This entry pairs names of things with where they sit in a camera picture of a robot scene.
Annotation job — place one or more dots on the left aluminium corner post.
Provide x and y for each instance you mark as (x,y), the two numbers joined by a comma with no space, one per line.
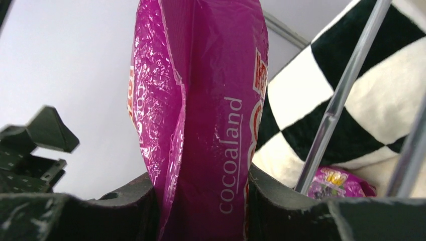
(284,31)

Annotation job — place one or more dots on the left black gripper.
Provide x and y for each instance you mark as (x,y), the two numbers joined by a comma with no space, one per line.
(22,172)

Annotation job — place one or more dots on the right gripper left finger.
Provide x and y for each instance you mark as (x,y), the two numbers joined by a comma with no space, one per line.
(127,213)

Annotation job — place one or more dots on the purple grape candy bag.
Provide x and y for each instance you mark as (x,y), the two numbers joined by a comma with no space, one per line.
(197,85)
(334,182)

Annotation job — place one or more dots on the white metal wire shelf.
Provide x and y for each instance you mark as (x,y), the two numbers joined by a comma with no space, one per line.
(413,151)

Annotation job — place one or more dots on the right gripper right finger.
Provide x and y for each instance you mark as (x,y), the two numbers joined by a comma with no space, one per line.
(277,212)

